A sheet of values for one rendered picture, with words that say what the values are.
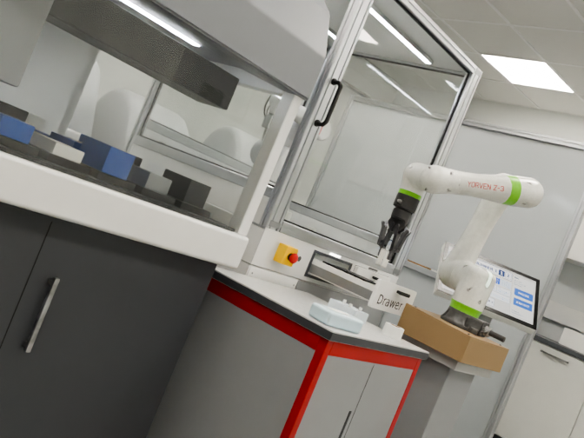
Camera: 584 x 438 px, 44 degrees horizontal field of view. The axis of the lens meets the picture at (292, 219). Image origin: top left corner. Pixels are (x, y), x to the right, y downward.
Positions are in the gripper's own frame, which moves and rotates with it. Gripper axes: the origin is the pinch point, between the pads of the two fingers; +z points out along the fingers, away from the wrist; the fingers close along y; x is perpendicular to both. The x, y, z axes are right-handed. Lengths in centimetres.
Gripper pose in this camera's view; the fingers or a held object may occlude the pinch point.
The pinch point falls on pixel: (383, 258)
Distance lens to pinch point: 285.6
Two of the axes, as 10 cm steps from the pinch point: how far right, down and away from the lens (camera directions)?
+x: 5.8, 2.4, 7.7
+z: -3.8, 9.3, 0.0
